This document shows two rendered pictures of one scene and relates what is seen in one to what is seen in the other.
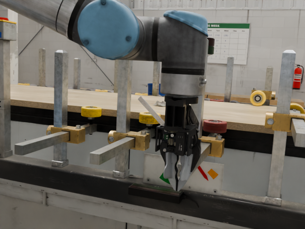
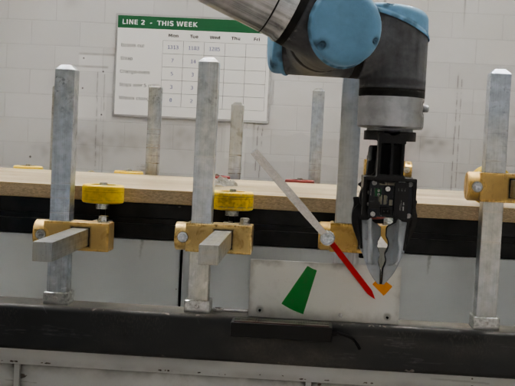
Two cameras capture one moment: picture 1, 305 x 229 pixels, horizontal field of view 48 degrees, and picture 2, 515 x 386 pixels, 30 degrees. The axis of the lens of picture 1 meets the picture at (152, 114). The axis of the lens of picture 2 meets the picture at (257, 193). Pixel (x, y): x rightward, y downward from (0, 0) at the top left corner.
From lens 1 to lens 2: 0.70 m
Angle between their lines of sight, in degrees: 17
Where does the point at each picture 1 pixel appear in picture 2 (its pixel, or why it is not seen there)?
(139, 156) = not seen: hidden behind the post
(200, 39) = (424, 45)
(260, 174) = (441, 296)
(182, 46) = (402, 54)
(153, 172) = (269, 294)
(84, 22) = (322, 17)
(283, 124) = (497, 191)
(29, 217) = not seen: outside the picture
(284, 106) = (497, 161)
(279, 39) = not seen: hidden behind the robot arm
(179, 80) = (399, 105)
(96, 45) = (335, 49)
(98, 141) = (109, 257)
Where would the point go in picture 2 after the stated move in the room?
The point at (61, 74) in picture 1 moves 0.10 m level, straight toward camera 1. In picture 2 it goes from (70, 113) to (92, 113)
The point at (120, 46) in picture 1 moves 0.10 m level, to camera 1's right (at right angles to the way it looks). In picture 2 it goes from (365, 50) to (443, 57)
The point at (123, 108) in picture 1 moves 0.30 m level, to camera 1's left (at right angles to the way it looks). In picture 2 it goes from (206, 175) to (28, 169)
